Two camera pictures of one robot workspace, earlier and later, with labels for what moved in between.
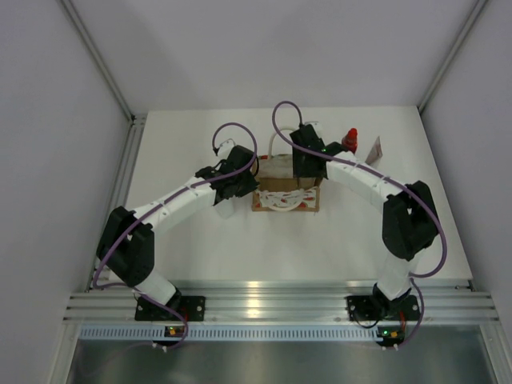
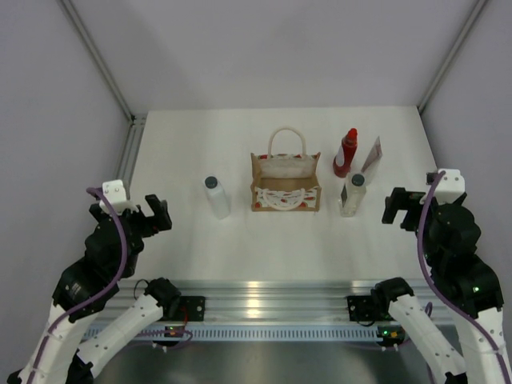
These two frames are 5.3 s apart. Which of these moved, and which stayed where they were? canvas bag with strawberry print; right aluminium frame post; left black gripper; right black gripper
Moved: right black gripper; left black gripper
Stayed: canvas bag with strawberry print; right aluminium frame post
